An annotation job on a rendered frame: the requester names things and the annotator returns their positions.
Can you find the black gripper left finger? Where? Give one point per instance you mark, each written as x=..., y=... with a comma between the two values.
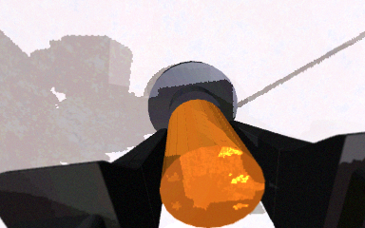
x=125, y=192

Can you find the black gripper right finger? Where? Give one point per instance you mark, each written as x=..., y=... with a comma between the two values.
x=305, y=183

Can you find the orange cylinder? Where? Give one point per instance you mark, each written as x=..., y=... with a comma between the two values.
x=209, y=178

